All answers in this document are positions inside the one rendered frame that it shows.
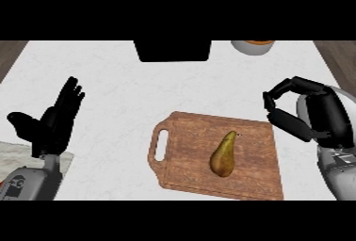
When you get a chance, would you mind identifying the white cup with orange top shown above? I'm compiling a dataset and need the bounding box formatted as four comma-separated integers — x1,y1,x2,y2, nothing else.
230,40,275,56

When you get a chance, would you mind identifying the yellow-green pear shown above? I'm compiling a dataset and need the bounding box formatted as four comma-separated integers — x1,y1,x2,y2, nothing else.
209,130,244,178

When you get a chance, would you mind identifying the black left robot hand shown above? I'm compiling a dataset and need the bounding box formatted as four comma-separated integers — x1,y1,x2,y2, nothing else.
7,75,88,159

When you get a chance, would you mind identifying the brown wooden cutting board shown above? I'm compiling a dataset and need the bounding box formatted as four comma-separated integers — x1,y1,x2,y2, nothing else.
147,110,286,201

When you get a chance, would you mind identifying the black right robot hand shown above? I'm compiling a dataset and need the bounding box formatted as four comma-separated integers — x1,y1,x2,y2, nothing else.
262,75,356,151

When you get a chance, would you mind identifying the black box-shaped appliance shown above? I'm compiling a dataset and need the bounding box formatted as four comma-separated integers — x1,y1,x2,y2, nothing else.
132,40,213,63

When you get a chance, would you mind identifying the grey marbled placemat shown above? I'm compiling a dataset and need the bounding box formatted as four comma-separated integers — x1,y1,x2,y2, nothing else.
0,140,76,184

